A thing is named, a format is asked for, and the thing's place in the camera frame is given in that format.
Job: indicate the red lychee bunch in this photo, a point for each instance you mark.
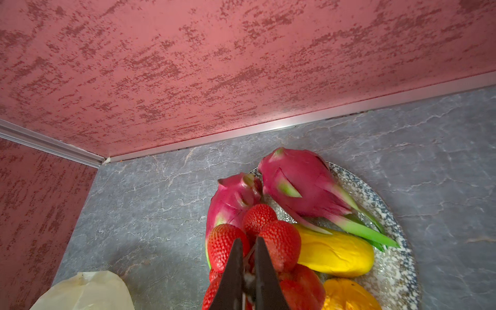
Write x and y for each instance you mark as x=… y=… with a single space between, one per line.
x=299 y=285

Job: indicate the fruit print plastic bag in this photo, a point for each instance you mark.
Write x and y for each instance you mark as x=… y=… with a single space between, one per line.
x=87 y=290

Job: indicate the pink dragon fruit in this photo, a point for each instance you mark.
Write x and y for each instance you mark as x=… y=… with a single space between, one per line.
x=302 y=183
x=232 y=200

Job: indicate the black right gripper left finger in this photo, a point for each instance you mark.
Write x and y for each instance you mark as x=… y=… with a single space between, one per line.
x=230 y=294

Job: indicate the aluminium corner post left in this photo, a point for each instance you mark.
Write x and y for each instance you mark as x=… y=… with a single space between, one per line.
x=29 y=138

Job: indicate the orange yellow fruit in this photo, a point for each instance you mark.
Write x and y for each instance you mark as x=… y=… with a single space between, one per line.
x=342 y=293

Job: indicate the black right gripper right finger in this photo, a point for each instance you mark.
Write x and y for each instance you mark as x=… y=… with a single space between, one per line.
x=267 y=283

